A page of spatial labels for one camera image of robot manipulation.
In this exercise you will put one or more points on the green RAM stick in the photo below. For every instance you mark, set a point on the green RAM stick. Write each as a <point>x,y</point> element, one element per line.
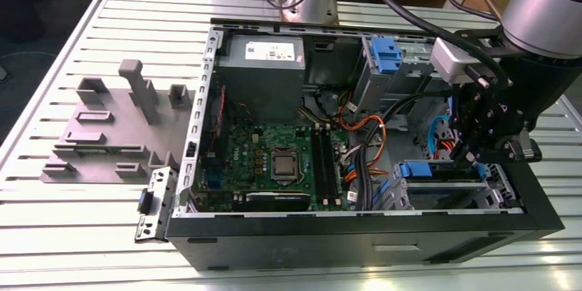
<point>97,150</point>

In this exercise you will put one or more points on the black graphics card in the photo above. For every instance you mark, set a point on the black graphics card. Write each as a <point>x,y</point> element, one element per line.
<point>276,200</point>

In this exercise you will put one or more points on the blue black video connector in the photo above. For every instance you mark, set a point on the blue black video connector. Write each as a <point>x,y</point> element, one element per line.
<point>145,200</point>

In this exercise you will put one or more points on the CPU socket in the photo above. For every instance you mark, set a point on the CPU socket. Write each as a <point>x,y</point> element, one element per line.
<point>275,178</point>

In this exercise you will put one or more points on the black RAM slot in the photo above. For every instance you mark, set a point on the black RAM slot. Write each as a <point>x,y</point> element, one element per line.
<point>331,168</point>
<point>317,168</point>

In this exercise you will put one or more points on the metal optical drive cage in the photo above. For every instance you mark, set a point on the metal optical drive cage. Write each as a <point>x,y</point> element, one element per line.
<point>381,90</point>

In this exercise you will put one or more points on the metal disk bay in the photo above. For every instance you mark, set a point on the metal disk bay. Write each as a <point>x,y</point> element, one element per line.
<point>449,187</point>

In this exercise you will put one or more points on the metal card retention bracket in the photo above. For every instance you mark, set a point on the metal card retention bracket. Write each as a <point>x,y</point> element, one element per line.
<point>161,185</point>

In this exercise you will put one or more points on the green motherboard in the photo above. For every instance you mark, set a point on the green motherboard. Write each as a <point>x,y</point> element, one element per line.
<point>245,141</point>

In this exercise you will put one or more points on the grey parts rack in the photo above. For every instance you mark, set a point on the grey parts rack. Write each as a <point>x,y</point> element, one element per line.
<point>117,134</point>

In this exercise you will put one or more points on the blue plastic drive latch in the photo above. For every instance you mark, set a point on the blue plastic drive latch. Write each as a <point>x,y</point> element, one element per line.
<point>385,54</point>

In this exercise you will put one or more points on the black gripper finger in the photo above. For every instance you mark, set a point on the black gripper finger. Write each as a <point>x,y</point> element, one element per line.
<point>508,149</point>
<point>463,127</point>

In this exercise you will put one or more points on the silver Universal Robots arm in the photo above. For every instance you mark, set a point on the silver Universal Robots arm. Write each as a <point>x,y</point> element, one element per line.
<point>544,15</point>

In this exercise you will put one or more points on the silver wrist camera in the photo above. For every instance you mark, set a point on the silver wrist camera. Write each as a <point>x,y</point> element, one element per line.
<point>452,61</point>

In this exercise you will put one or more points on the silver CPU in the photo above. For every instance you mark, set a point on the silver CPU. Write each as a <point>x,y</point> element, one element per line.
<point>284,165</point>

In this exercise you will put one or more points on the hard disk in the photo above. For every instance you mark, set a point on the hard disk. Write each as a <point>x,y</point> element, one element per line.
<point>413,170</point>

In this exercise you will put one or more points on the black open PC case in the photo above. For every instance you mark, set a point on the black open PC case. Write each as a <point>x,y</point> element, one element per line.
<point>363,236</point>

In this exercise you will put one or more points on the grey power supply unit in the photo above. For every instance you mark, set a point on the grey power supply unit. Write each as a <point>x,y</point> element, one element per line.
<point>259,83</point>

